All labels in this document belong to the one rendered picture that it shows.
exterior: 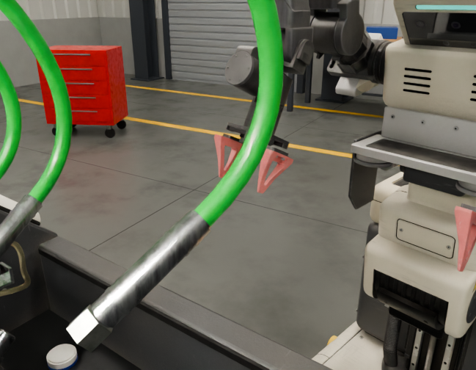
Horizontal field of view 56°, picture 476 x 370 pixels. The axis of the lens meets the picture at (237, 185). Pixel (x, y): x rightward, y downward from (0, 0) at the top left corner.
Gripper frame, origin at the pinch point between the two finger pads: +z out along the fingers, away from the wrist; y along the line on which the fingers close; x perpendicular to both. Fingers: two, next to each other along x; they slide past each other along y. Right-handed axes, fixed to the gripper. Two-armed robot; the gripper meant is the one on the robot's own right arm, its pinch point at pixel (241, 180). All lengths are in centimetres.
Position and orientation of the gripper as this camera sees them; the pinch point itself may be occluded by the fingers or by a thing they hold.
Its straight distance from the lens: 79.3
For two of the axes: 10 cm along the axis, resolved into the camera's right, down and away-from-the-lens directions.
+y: 7.0, 2.7, -6.6
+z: -3.2, 9.4, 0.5
